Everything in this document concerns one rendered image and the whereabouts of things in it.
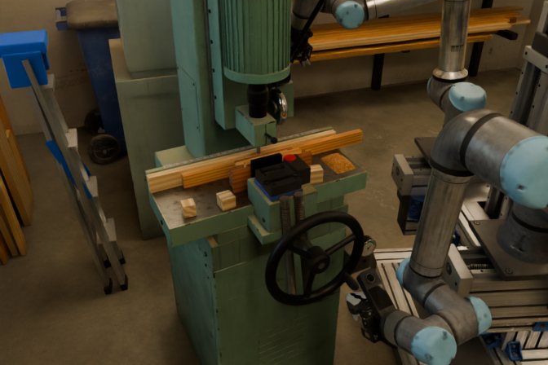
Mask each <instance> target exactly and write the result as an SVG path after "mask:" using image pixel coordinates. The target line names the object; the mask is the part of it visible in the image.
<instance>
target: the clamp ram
mask: <svg viewBox="0 0 548 365"><path fill-rule="evenodd" d="M280 163H282V155H281V154H280V153H276V154H272V155H269V156H263V157H259V158H257V159H253V160H250V171H251V178H254V177H255V170H256V169H259V168H260V169H261V168H264V167H268V166H270V165H276V164H280Z"/></svg>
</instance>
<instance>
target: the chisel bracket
mask: <svg viewBox="0 0 548 365"><path fill-rule="evenodd" d="M235 122H236V128H237V129H238V130H239V131H240V132H241V134H242V135H243V136H244V137H245V138H246V139H247V140H248V141H249V142H250V143H251V144H252V145H253V146H254V147H260V146H263V145H268V144H271V141H270V139H268V138H267V137H266V136H264V134H265V133H268V134H269V135H271V136H272V137H276V120H275V119H274V118H273V117H271V116H270V115H269V114H268V113H267V115H266V116H265V117H263V118H253V117H250V116H249V104H246V105H242V106H238V107H235Z"/></svg>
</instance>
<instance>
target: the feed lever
mask: <svg viewBox="0 0 548 365"><path fill-rule="evenodd" d="M324 2H325V0H319V1H318V3H317V4H316V7H315V8H314V10H313V12H312V13H311V15H310V17H309V19H308V20H307V23H306V24H305V26H304V27H303V30H302V32H301V33H300V34H299V36H298V38H297V40H296V42H295V43H294V45H293V47H292V49H291V51H290V59H292V57H293V55H294V53H295V51H296V50H297V49H298V46H299V45H300V43H301V41H302V40H303V38H304V36H305V35H306V33H307V31H308V29H309V28H310V26H311V25H312V22H313V20H314V19H315V18H316V16H317V14H318V12H319V10H320V9H321V7H322V6H323V4H324ZM290 77H291V75H290V74H289V76H288V77H287V78H285V79H283V80H281V81H276V82H273V83H272V84H273V85H274V86H277V85H281V84H285V83H289V81H290Z"/></svg>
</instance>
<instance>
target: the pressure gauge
mask: <svg viewBox="0 0 548 365"><path fill-rule="evenodd" d="M370 245H371V246H370ZM376 246H377V244H376V241H375V240H373V239H372V238H371V237H370V236H369V235H365V246H364V250H363V253H362V257H367V256H368V255H370V254H371V253H372V252H373V251H374V250H375V249H376ZM367 248H369V249H367Z"/></svg>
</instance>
